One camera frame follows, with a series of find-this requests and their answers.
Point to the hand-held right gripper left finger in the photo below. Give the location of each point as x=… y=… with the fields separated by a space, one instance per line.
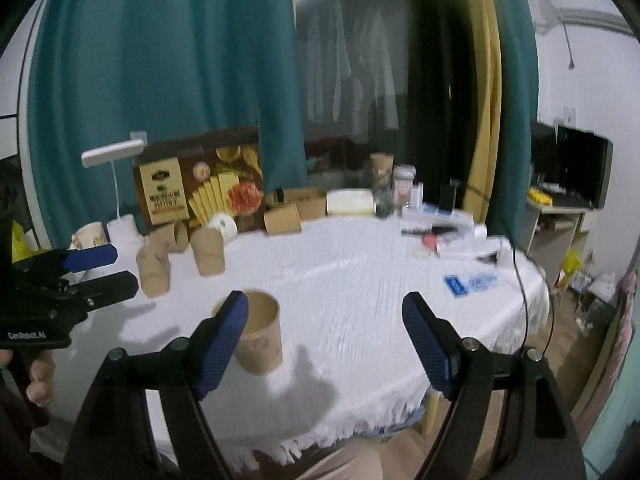
x=226 y=340

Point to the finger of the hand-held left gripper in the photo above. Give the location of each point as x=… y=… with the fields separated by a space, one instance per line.
x=112 y=286
x=92 y=257

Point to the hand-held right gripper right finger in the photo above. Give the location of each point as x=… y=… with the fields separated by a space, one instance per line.
x=426 y=342

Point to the white patterned paper cup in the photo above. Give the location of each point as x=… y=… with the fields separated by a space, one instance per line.
x=91 y=236

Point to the white paper cup lying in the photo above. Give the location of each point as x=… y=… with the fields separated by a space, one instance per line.
x=223 y=227

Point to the tall brown paper cup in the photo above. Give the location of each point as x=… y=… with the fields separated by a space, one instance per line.
x=382 y=166

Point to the person's left hand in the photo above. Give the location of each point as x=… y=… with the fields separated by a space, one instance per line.
x=41 y=382

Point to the yellow plastic bag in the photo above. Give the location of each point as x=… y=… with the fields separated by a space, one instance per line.
x=20 y=245

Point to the wooden table leg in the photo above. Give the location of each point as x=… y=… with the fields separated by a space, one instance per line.
x=430 y=412

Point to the blue and white packet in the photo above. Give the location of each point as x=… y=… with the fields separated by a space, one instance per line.
x=483 y=281

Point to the red small object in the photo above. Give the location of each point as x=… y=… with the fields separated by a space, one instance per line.
x=430 y=241

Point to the white desk lamp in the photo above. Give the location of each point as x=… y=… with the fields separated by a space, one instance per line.
x=116 y=152

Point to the white flat boxes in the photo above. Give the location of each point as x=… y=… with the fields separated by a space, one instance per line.
x=445 y=220

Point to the small cardboard box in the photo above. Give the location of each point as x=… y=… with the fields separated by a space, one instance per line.
x=282 y=221

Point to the brown printed food box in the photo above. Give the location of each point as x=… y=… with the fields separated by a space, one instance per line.
x=200 y=180

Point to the clear glass jar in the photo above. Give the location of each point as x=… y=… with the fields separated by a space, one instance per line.
x=384 y=204

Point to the small white bottle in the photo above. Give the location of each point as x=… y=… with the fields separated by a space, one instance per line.
x=418 y=193

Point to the white lidded jar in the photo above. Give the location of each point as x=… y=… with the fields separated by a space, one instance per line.
x=404 y=185

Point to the cardboard organizer box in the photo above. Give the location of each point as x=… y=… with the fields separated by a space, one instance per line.
x=300 y=199

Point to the white rectangular box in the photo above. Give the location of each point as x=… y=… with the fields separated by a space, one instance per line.
x=350 y=202

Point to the beige television cabinet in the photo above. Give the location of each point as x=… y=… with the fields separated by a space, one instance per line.
x=552 y=230

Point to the yellow box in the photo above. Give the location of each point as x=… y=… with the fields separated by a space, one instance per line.
x=540 y=195

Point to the teal curtain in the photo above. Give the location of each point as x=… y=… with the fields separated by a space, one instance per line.
x=150 y=60
x=515 y=85

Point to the pink cloth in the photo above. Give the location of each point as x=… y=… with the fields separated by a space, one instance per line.
x=631 y=320

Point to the black television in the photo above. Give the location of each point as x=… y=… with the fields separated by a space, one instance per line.
x=575 y=165

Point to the yellow curtain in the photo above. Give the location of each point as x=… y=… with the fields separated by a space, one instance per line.
x=482 y=75

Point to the white hanging garment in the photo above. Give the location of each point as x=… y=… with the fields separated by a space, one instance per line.
x=322 y=65
x=380 y=70

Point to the white air conditioner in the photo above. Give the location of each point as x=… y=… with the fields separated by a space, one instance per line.
x=580 y=12

